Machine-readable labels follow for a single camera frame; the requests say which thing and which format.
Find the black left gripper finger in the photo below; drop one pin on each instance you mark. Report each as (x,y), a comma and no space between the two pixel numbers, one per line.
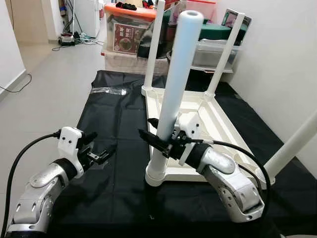
(107,152)
(89,137)

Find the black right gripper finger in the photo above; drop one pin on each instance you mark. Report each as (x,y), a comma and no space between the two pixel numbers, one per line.
(153,123)
(153,142)

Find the white plastic children table top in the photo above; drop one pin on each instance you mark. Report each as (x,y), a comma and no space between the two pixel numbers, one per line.
(218,124)

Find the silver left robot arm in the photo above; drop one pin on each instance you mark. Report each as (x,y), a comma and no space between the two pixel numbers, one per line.
(39,198)

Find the black plastic bag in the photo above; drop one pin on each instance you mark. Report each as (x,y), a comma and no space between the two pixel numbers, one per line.
(146,49)

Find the red printed carton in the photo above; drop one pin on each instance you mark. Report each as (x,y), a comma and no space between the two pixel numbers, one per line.
(126,39)

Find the clear plastic storage container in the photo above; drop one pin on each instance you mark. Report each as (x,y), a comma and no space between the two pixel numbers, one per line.
(210,52)

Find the small floor appliance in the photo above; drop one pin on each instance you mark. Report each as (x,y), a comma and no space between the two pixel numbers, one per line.
(67,38)

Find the green round pot lid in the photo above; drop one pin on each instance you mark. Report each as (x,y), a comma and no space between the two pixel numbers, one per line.
(215,32)

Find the clear bin with orange lid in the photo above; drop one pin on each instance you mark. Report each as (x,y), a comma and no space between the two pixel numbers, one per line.
(126,11)

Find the small black bundle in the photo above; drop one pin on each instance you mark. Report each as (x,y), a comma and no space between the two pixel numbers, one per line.
(128,6)

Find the white cabinet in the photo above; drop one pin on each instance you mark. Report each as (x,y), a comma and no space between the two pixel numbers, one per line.
(89,17)

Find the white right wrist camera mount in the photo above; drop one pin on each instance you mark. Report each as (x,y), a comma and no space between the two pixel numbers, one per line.
(188,129)

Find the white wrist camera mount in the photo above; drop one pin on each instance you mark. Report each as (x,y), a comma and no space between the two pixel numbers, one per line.
(188,129)
(69,144)

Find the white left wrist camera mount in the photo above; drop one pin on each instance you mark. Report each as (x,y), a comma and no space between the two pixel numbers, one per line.
(69,144)

